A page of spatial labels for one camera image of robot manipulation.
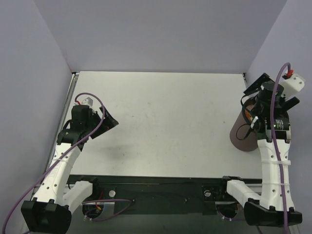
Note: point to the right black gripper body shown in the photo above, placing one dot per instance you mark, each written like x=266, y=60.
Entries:
x=255, y=83

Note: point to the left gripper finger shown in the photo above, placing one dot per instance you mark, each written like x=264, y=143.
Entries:
x=97, y=133
x=108, y=123

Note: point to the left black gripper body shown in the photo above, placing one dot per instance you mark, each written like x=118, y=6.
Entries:
x=100, y=126

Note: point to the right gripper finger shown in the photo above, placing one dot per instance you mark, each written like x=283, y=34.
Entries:
x=290, y=103
x=255, y=86

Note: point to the short orange juice bottle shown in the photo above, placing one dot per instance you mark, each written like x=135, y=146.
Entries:
x=248, y=115

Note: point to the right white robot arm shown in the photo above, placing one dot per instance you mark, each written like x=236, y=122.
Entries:
x=274, y=206

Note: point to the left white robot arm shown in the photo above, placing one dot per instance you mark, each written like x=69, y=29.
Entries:
x=53, y=185

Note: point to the brown round bin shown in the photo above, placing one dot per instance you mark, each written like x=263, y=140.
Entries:
x=242, y=135

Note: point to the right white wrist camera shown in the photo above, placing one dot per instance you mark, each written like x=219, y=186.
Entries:
x=292, y=84

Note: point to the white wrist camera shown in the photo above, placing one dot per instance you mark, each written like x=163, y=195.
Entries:
x=292, y=84
x=87, y=101

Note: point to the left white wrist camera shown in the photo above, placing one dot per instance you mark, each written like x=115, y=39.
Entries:
x=87, y=101

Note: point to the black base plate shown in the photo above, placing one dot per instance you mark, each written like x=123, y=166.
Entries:
x=135, y=195

